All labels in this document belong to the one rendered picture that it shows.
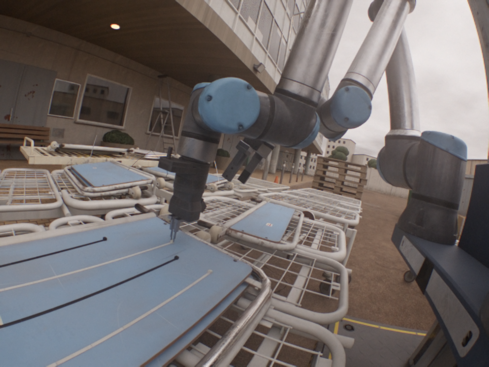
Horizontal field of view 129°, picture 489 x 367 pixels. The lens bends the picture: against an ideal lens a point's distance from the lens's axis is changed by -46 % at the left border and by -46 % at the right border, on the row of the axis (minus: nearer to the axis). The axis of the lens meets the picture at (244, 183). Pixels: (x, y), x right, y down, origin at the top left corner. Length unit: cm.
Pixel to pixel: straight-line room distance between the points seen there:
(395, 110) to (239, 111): 56
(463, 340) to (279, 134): 41
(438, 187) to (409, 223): 12
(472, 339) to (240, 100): 43
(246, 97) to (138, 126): 738
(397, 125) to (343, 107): 32
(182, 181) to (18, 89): 589
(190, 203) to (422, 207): 56
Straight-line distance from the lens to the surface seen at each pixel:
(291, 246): 79
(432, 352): 72
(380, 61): 59
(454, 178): 61
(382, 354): 78
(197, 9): 466
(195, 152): 46
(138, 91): 765
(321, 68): 42
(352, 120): 49
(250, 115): 34
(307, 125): 42
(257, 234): 80
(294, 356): 109
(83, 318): 35
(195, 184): 48
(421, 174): 62
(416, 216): 60
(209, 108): 33
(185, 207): 50
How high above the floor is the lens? 80
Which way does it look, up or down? 7 degrees down
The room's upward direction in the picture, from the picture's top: 10 degrees clockwise
